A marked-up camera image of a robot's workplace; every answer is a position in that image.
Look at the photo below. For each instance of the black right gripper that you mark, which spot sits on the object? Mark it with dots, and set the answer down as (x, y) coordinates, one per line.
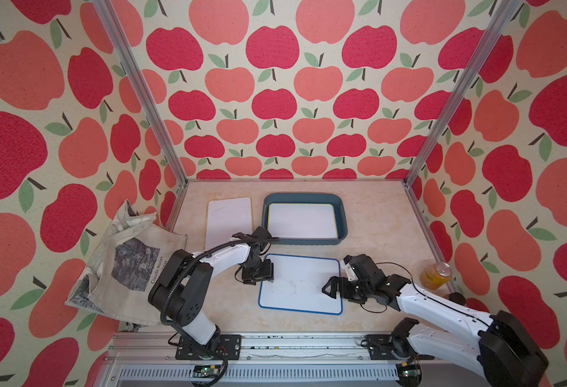
(332, 285)

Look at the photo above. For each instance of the aluminium frame post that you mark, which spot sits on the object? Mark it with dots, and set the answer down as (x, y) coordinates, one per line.
(116, 34)
(498, 23)

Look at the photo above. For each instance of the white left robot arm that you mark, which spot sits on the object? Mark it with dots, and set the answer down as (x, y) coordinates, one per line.
(179, 292)

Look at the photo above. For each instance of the left aluminium frame post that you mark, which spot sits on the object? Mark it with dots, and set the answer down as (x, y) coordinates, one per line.
(116, 34)

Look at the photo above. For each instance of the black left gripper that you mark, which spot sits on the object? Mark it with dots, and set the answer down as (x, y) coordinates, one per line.
(268, 275)

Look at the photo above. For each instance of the right aluminium frame post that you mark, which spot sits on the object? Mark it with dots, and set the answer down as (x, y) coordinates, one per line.
(498, 23)

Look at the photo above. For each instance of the beige printed tote bag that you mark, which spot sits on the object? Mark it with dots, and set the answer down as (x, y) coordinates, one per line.
(123, 268)

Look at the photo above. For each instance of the yellow-framed whiteboard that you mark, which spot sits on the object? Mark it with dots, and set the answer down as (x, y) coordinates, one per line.
(302, 221)
(227, 217)

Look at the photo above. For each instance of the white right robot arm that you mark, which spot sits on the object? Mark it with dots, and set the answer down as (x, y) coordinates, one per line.
(494, 346)

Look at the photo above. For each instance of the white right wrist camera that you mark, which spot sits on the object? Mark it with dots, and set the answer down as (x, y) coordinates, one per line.
(345, 272)

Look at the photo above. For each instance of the orange drink can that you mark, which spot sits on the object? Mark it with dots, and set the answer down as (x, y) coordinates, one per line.
(436, 275)

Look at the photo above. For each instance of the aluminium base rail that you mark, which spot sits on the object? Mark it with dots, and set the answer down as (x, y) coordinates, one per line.
(273, 359)

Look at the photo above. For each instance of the dark teal storage box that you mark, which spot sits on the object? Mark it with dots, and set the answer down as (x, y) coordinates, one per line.
(327, 198)

